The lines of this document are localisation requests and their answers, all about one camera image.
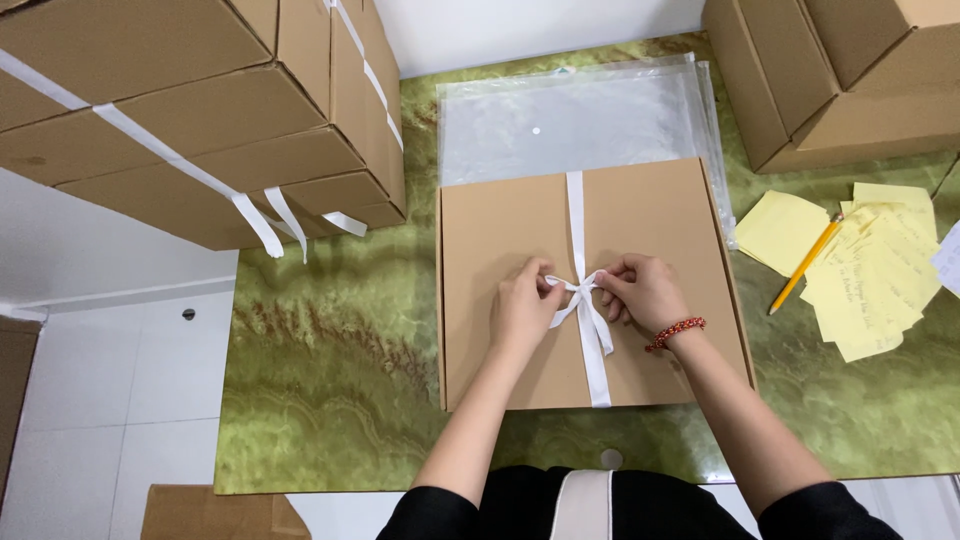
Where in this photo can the person's right hand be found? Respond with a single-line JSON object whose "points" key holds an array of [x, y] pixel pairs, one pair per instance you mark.
{"points": [[652, 296]]}

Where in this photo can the person's left hand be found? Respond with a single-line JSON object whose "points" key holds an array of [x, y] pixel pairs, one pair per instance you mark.
{"points": [[517, 315]]}

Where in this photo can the white ribbon with bow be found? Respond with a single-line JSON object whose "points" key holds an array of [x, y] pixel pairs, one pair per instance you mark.
{"points": [[576, 225]]}

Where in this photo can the flat brown cardboard box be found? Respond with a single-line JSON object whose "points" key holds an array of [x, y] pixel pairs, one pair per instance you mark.
{"points": [[495, 247]]}

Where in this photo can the blank yellow note sheet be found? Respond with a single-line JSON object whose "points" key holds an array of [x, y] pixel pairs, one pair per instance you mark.
{"points": [[780, 229]]}

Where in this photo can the yellow pencil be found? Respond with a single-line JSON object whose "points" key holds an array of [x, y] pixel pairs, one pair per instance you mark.
{"points": [[806, 262]]}

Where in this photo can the grey round table disc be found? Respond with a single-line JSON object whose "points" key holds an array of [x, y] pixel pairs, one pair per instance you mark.
{"points": [[611, 459]]}

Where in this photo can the stack of clear plastic bags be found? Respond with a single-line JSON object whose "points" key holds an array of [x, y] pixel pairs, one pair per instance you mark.
{"points": [[570, 120]]}

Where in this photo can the person's black top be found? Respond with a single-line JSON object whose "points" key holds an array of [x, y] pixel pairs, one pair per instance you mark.
{"points": [[675, 510]]}

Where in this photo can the pile of written yellow notes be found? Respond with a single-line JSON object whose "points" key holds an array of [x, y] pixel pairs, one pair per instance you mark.
{"points": [[870, 292]]}

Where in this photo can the large brown cardboard carton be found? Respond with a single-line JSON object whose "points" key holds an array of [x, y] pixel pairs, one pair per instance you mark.
{"points": [[757, 90]]}

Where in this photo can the long white ribbon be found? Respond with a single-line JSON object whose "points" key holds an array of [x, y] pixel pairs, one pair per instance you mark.
{"points": [[165, 150], [373, 79]]}

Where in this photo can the white paper sheet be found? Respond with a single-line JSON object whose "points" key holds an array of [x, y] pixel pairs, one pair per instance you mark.
{"points": [[949, 262]]}

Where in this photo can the brown cardboard box with flap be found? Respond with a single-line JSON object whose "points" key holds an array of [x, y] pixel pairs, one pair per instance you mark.
{"points": [[217, 514]]}

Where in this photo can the stack of flat cardboard boxes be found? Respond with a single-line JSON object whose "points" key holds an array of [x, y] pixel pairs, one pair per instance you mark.
{"points": [[187, 112]]}

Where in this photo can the brown cardboard panel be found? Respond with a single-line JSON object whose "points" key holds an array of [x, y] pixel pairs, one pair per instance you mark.
{"points": [[15, 390]]}

